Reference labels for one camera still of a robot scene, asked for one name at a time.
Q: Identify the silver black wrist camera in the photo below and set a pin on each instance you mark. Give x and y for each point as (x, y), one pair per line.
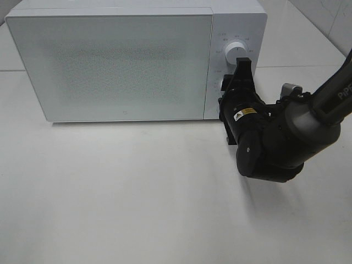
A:
(290, 90)

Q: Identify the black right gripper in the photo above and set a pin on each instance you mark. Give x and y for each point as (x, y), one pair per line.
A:
(240, 108)

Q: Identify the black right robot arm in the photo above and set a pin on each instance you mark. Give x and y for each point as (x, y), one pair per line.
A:
(275, 140)

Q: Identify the upper white power knob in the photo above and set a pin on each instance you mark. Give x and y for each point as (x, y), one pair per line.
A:
(234, 50)

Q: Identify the white microwave door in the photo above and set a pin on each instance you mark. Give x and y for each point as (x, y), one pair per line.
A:
(96, 68)

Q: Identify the white microwave oven body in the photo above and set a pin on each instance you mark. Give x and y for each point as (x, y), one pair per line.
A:
(231, 20)

